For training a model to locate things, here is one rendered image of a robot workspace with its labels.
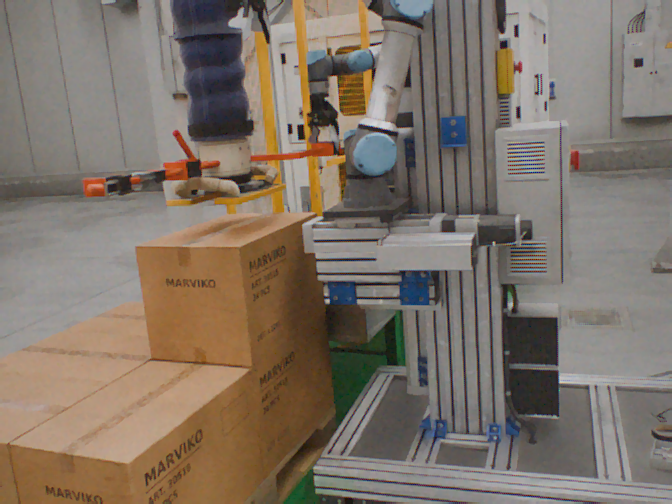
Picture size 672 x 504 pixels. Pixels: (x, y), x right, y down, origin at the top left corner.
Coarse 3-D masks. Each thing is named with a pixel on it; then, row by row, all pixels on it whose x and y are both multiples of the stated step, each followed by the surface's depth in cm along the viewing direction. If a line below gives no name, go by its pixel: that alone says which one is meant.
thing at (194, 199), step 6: (192, 192) 235; (216, 192) 241; (174, 198) 231; (180, 198) 230; (186, 198) 229; (192, 198) 229; (198, 198) 230; (204, 198) 234; (210, 198) 237; (168, 204) 230; (174, 204) 229; (180, 204) 228; (186, 204) 227; (192, 204) 227
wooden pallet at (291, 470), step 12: (324, 420) 268; (312, 432) 258; (324, 432) 268; (300, 444) 249; (312, 444) 269; (324, 444) 268; (288, 456) 240; (300, 456) 262; (312, 456) 261; (276, 468) 232; (288, 468) 254; (300, 468) 253; (264, 480) 224; (276, 480) 231; (288, 480) 246; (264, 492) 224; (276, 492) 232; (288, 492) 240
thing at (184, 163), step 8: (184, 160) 218; (192, 160) 217; (200, 160) 215; (184, 168) 209; (192, 168) 212; (200, 168) 216; (176, 176) 211; (184, 176) 210; (192, 176) 211; (200, 176) 217
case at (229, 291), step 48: (192, 240) 224; (240, 240) 217; (288, 240) 238; (144, 288) 225; (192, 288) 218; (240, 288) 210; (288, 288) 239; (192, 336) 222; (240, 336) 215; (288, 336) 239
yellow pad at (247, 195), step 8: (264, 184) 241; (272, 184) 244; (280, 184) 246; (240, 192) 228; (248, 192) 228; (256, 192) 231; (264, 192) 234; (272, 192) 239; (216, 200) 222; (224, 200) 221; (232, 200) 220; (240, 200) 219; (248, 200) 224
